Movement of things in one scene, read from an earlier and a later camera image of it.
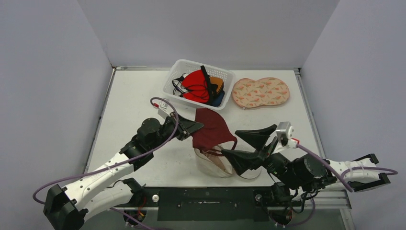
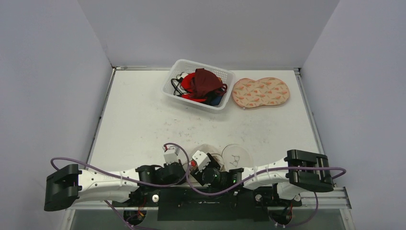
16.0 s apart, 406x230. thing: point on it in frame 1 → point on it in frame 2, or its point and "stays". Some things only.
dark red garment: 215,132 → 205,84
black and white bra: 177,83 stays
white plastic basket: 181,66 stays
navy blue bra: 215,98 stays
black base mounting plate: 212,203 stays
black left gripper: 186,127 → 178,180
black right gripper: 267,152 → 208,171
